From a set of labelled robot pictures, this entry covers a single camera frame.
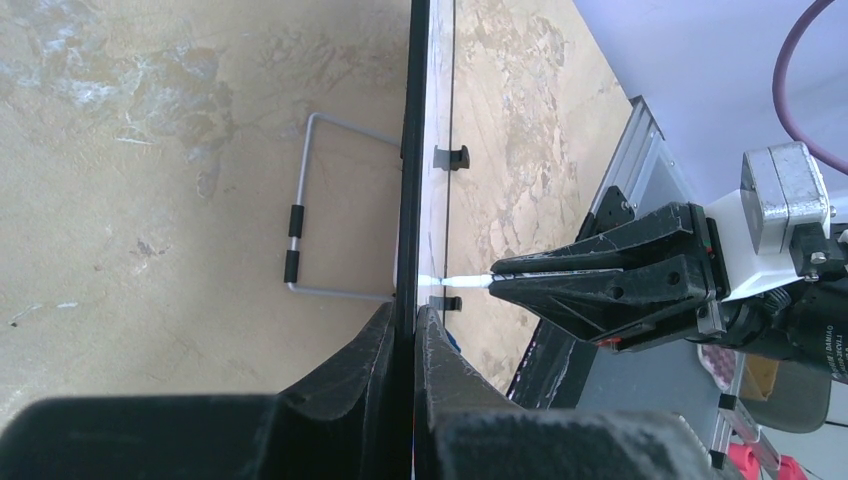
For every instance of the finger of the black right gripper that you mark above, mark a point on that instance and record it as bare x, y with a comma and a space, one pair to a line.
674, 229
644, 304

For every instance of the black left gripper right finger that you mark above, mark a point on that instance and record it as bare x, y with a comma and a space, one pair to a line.
464, 428

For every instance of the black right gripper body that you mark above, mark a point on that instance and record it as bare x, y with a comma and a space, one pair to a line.
664, 278

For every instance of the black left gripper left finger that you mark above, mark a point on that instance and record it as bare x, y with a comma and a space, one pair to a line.
334, 423

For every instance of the white whiteboard marker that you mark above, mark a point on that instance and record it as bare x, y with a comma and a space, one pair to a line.
479, 281

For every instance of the white whiteboard with black frame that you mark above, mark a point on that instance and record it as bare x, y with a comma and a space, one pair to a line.
429, 158

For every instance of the blue marker cap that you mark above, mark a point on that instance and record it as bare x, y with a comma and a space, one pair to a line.
452, 341

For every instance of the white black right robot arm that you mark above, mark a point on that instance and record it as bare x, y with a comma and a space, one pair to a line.
804, 322

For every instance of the aluminium frame rail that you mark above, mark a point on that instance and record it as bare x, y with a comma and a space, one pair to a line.
642, 176

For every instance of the grey wire whiteboard stand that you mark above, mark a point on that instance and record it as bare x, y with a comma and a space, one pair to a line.
342, 227

